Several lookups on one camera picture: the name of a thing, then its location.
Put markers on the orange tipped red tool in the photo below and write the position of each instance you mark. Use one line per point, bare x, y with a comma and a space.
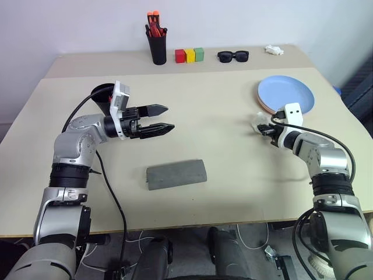
150, 17
156, 17

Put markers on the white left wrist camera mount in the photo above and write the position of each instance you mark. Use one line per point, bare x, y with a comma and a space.
119, 100

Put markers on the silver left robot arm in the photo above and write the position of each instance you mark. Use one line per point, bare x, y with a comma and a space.
75, 146

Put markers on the yellow block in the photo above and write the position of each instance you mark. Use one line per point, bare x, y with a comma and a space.
190, 55

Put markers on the red block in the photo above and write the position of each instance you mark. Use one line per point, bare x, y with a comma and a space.
180, 56

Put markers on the black pen holder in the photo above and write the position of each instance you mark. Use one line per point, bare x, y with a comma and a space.
157, 49

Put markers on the black sunglasses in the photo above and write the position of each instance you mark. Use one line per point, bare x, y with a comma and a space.
233, 56

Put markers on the grey felt glasses case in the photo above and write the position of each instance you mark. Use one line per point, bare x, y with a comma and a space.
176, 174

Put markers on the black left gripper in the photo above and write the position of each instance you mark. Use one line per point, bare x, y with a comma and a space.
131, 124

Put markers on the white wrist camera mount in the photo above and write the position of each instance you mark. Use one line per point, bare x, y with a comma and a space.
119, 100
293, 113

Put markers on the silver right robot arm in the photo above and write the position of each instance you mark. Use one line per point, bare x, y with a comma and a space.
329, 157

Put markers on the green block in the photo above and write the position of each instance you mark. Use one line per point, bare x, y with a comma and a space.
199, 54

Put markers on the dark blue chair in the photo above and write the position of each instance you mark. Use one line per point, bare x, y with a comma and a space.
360, 93

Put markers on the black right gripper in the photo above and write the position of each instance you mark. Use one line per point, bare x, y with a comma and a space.
275, 139

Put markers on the black flat bar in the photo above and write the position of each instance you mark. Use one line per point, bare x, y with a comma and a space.
287, 266

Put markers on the dark grey rounded robot leg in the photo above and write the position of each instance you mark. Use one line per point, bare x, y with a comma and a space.
228, 253
154, 256

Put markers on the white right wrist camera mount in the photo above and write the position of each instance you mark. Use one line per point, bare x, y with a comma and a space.
293, 113

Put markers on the small metal bracket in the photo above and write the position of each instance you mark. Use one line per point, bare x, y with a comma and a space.
270, 252

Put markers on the light blue plate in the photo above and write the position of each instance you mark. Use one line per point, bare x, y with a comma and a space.
284, 91

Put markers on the white crumpled tissue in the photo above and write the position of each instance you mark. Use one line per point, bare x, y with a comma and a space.
274, 49

